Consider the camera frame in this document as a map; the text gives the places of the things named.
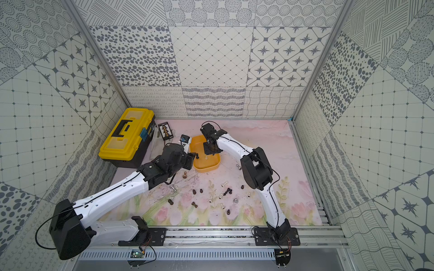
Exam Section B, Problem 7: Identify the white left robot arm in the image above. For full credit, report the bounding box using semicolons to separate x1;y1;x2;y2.
49;134;198;260

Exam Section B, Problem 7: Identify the yellow plastic storage tray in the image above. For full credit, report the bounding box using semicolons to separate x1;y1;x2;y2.
189;135;221;173

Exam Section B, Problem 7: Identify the black chess picture card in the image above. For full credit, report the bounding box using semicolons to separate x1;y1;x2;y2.
158;122;174;141

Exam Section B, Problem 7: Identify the black knight chess piece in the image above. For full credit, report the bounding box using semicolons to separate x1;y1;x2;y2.
223;188;232;196

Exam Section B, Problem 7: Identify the clear plastic bag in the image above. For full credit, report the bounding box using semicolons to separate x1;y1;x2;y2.
149;132;166;160

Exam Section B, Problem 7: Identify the yellow black toolbox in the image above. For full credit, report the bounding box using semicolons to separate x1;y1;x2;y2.
98;108;156;168

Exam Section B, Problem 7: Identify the aluminium rail base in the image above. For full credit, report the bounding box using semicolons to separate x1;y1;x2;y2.
61;226;356;271

